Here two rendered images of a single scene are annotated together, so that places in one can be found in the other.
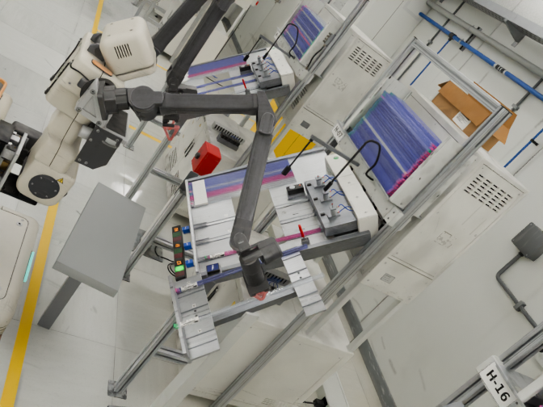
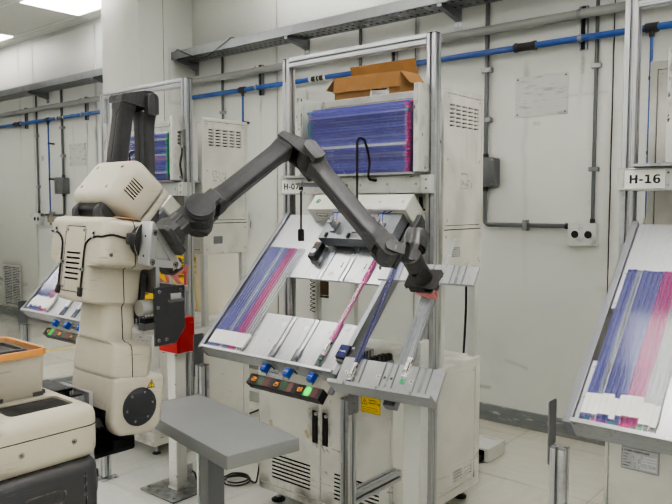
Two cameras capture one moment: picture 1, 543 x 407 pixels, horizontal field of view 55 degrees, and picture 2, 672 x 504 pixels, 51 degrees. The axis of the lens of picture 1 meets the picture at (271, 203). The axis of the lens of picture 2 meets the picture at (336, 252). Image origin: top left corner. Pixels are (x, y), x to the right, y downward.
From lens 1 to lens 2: 1.04 m
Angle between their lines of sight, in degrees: 26
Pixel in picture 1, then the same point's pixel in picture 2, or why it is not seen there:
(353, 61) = (215, 145)
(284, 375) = (451, 430)
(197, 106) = (247, 181)
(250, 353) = not seen: hidden behind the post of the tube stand
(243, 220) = (378, 230)
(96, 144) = (165, 309)
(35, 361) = not seen: outside the picture
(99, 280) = (276, 442)
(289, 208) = (331, 267)
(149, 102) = (210, 203)
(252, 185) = (353, 203)
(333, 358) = (470, 375)
